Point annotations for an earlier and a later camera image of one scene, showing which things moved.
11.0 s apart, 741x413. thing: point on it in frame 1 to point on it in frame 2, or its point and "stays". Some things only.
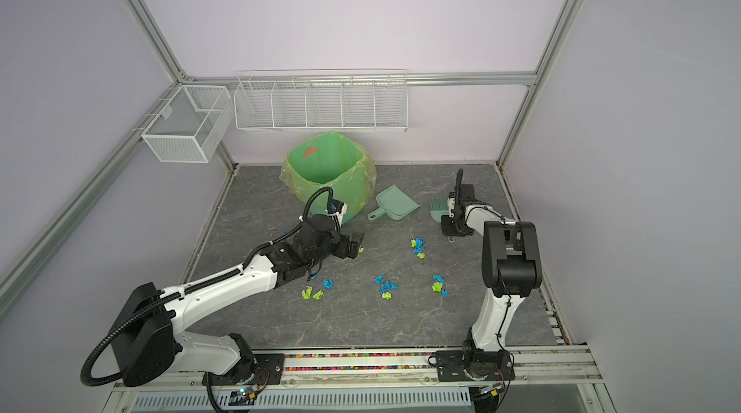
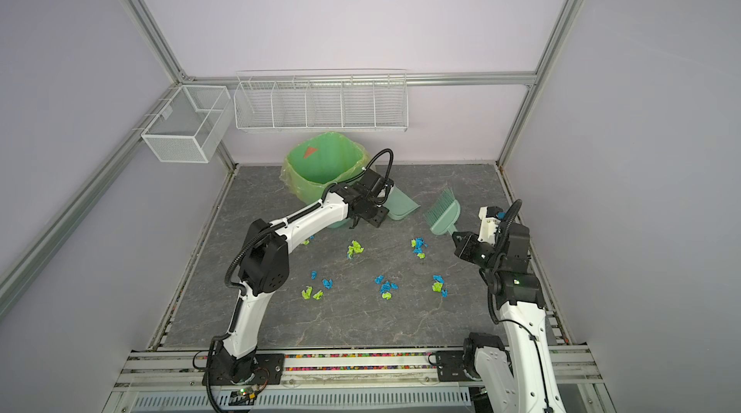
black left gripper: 343,240 to 377,221
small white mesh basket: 191,125 stays
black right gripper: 447,229 to 466,248
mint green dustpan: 394,203 stays
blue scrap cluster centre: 385,287 stays
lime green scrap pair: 308,291 stays
